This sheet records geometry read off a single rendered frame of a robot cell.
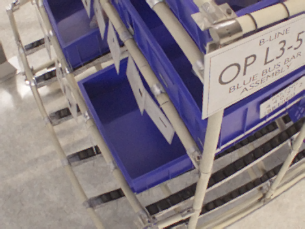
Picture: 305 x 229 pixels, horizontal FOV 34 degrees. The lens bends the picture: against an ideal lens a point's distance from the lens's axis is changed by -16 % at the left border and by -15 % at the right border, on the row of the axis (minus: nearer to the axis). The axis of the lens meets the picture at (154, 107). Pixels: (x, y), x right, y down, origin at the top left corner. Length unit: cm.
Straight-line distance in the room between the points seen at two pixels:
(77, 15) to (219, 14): 122
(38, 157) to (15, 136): 18
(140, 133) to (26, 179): 95
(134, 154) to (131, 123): 10
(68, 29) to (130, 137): 49
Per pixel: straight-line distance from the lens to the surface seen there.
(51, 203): 249
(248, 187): 211
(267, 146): 175
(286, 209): 249
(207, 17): 86
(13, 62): 287
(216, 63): 88
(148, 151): 173
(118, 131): 176
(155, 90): 146
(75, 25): 199
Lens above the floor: 233
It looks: 63 degrees down
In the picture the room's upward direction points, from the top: 2 degrees counter-clockwise
